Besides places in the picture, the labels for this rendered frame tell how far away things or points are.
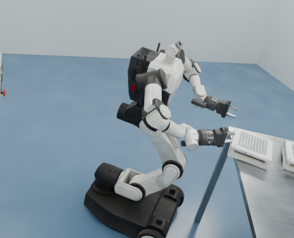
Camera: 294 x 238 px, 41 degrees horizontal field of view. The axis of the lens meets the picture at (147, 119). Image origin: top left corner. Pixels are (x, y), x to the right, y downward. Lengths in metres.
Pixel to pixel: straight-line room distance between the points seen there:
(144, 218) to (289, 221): 1.06
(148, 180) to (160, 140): 0.35
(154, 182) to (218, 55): 3.94
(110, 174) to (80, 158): 0.70
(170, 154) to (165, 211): 0.49
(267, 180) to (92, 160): 1.64
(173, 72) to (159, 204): 1.07
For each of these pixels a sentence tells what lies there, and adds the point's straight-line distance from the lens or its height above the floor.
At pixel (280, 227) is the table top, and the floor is 0.86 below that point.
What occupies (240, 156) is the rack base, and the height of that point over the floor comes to 0.88.
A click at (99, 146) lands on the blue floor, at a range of 3.62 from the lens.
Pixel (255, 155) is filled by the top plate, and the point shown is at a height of 0.93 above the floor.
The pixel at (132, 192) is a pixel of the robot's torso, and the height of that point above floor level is 0.30.
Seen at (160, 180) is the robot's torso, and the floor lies 0.48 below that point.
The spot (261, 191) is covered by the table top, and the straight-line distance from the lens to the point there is 2.22.
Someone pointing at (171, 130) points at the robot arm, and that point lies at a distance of 1.98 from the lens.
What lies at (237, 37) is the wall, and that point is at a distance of 6.42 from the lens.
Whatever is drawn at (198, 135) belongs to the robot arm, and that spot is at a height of 1.03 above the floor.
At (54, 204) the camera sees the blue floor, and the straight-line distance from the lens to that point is 2.99.
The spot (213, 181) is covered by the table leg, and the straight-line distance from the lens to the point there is 2.89.
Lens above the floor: 2.08
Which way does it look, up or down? 30 degrees down
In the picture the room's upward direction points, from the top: 15 degrees clockwise
